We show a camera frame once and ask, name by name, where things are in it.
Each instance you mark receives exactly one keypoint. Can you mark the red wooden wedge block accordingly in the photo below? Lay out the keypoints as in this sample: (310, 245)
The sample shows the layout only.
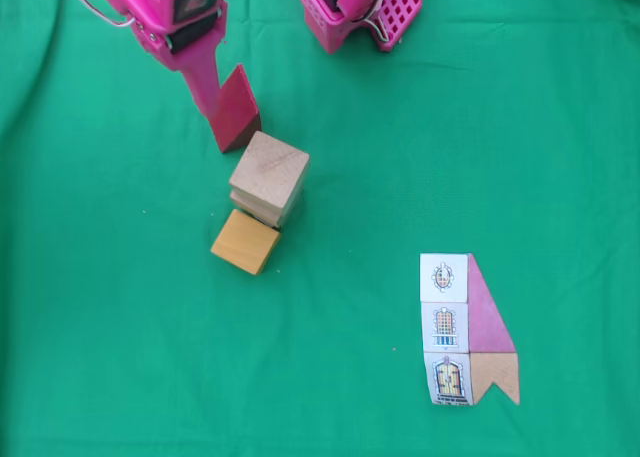
(235, 112)

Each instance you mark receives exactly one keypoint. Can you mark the wooden cube with oval window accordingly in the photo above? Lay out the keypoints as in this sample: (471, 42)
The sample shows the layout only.
(270, 167)

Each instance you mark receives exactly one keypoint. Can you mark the paper picture of house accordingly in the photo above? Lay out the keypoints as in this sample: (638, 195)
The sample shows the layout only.
(450, 327)

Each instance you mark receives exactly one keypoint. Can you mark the wooden cube with balcony window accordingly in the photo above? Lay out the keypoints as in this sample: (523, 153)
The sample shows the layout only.
(257, 208)

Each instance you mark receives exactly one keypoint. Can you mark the wooden cube with door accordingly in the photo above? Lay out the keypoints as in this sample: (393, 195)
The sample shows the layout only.
(270, 222)

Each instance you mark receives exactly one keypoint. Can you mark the yellow notched wooden block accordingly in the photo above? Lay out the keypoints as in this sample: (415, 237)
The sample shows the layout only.
(245, 244)

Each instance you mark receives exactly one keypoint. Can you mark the green cloth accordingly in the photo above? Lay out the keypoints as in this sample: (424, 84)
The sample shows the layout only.
(500, 127)

